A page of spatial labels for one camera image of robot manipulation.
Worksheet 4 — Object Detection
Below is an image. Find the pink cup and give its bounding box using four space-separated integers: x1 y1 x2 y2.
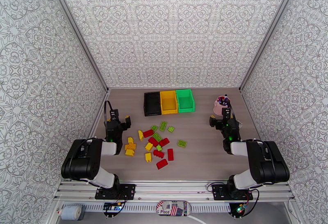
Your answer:
213 96 231 116

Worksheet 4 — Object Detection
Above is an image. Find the black plastic bin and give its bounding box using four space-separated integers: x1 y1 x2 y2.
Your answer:
143 92 162 117

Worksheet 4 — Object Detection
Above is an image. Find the green plastic bin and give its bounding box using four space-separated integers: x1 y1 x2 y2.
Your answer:
175 89 196 114

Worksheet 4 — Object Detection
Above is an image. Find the yellow plastic bin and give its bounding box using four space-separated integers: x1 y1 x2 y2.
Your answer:
159 90 179 115

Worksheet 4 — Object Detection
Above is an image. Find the left circuit board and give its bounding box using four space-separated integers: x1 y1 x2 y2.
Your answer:
103 203 122 212

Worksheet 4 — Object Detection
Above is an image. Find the white tape roll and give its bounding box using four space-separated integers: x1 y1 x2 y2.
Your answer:
60 204 82 221

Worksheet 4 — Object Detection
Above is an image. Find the flag print fabric pouch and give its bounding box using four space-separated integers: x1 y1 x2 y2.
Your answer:
155 200 192 217

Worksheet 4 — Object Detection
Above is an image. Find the left aluminium side rail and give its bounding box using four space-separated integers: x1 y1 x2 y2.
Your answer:
73 90 110 181

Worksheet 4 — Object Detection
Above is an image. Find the aluminium side rail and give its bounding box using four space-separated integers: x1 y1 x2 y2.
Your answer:
73 90 110 181
239 90 281 182

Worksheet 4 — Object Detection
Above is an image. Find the right aluminium side rail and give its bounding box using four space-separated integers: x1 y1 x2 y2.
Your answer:
239 90 281 182

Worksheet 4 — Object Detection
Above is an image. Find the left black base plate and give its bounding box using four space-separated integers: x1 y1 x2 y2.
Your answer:
95 183 137 201

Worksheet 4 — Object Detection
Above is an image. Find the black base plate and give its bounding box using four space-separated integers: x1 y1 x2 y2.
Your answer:
95 183 137 201
212 183 254 201

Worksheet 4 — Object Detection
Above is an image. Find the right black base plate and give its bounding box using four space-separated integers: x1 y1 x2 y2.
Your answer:
212 183 254 201

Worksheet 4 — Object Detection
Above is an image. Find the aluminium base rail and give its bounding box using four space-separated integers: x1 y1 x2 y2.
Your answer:
54 179 295 203

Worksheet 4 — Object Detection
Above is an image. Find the white slotted cable duct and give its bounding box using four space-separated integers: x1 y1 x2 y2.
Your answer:
82 203 231 214

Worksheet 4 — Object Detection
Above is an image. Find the left aluminium corner post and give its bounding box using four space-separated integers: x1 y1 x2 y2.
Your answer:
43 0 110 94

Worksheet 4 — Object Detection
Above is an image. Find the aluminium corner post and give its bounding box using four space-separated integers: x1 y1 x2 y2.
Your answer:
43 0 110 94
239 0 301 93

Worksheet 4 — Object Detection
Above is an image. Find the right aluminium corner post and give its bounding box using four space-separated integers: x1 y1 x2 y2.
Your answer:
239 0 301 93

